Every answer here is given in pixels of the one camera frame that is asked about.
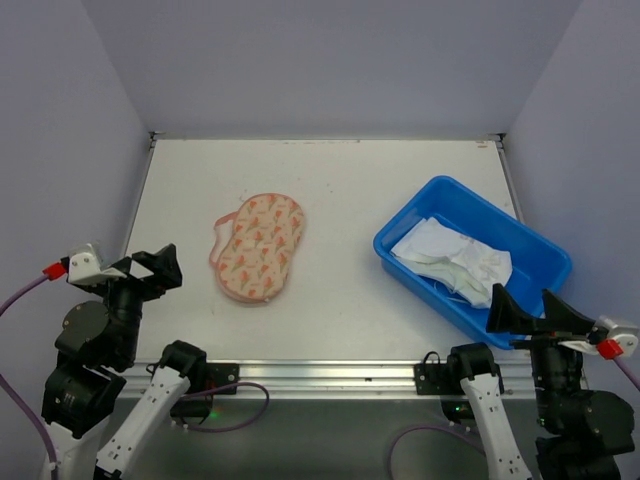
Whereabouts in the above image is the white mint bra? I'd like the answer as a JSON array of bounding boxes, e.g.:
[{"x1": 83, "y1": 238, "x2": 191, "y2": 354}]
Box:
[{"x1": 421, "y1": 264, "x2": 491, "y2": 308}]

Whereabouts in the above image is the floral mesh laundry bag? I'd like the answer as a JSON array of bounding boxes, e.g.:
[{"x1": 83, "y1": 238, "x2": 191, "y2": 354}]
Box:
[{"x1": 209, "y1": 193, "x2": 306, "y2": 304}]

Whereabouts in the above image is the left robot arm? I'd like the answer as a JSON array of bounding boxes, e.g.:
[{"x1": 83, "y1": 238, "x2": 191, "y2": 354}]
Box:
[{"x1": 40, "y1": 244, "x2": 206, "y2": 479}]

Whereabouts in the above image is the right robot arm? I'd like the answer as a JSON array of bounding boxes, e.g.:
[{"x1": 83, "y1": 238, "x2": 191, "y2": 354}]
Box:
[{"x1": 446, "y1": 284, "x2": 637, "y2": 479}]

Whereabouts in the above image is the blue plastic bin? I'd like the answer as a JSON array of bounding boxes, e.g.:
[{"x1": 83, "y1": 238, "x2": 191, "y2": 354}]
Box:
[{"x1": 373, "y1": 176, "x2": 572, "y2": 350}]

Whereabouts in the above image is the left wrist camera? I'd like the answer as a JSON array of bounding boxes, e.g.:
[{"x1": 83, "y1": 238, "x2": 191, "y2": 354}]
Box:
[{"x1": 42, "y1": 243, "x2": 126, "y2": 286}]

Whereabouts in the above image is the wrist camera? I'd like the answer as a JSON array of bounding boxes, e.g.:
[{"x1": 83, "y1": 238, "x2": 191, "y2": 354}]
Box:
[
  {"x1": 561, "y1": 316, "x2": 639, "y2": 360},
  {"x1": 42, "y1": 243, "x2": 126, "y2": 286}
]

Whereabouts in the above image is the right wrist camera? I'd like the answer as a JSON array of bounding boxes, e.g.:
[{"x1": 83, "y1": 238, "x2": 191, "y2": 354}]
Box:
[{"x1": 561, "y1": 316, "x2": 639, "y2": 360}]

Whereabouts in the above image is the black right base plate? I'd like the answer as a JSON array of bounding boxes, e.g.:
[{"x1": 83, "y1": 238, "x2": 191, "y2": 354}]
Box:
[{"x1": 413, "y1": 351, "x2": 455, "y2": 396}]

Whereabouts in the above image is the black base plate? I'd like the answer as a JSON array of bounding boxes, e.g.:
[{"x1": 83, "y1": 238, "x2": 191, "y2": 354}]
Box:
[
  {"x1": 204, "y1": 362, "x2": 240, "y2": 395},
  {"x1": 413, "y1": 351, "x2": 455, "y2": 396}
]

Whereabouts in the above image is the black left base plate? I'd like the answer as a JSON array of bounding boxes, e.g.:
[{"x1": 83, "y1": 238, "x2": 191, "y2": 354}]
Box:
[{"x1": 204, "y1": 362, "x2": 240, "y2": 395}]

